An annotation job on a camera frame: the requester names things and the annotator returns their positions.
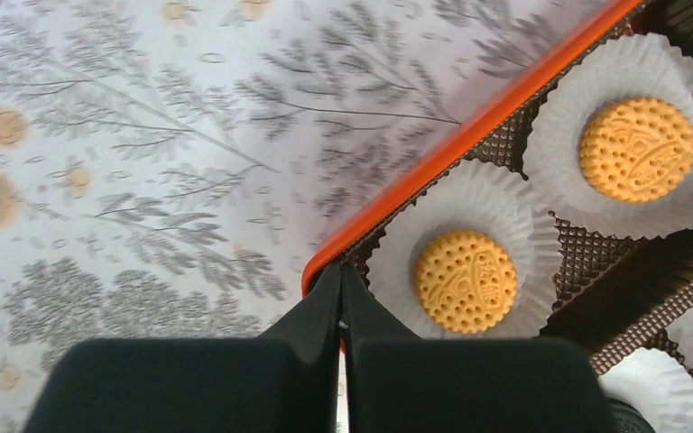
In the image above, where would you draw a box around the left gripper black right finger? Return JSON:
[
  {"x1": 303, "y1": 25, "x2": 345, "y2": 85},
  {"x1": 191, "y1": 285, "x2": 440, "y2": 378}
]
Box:
[{"x1": 340, "y1": 265, "x2": 616, "y2": 432}]

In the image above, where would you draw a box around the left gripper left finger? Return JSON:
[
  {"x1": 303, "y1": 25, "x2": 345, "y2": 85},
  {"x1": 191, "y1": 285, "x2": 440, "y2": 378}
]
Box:
[{"x1": 25, "y1": 263, "x2": 341, "y2": 432}]

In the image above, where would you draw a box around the orange compartment cookie box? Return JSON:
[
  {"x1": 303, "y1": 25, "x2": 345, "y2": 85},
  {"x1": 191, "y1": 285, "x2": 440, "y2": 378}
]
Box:
[{"x1": 300, "y1": 0, "x2": 693, "y2": 433}]

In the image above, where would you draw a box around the round yellow biscuit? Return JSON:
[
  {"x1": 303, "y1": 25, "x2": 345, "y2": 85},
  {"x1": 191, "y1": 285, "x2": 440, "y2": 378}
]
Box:
[
  {"x1": 579, "y1": 97, "x2": 693, "y2": 203},
  {"x1": 414, "y1": 230, "x2": 518, "y2": 335}
]

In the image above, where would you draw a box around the floral table mat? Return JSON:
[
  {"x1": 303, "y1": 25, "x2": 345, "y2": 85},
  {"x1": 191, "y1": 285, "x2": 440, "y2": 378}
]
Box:
[{"x1": 0, "y1": 1, "x2": 602, "y2": 432}]

